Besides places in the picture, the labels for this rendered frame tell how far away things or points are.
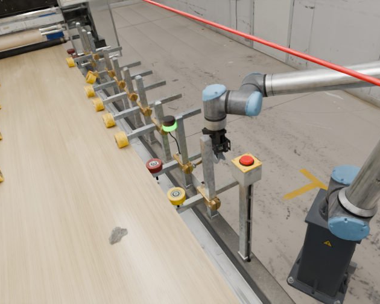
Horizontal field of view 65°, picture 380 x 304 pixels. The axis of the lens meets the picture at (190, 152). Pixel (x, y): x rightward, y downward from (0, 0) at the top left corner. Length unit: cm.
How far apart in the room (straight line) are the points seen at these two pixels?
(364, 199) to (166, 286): 79
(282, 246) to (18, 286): 161
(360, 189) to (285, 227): 114
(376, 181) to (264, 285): 56
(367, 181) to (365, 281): 109
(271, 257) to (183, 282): 120
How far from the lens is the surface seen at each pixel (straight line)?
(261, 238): 227
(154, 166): 147
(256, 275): 130
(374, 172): 123
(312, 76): 119
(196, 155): 157
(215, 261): 143
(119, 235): 122
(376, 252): 239
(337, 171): 151
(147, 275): 111
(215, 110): 114
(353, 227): 137
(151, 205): 130
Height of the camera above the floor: 183
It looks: 38 degrees down
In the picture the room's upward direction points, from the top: 8 degrees counter-clockwise
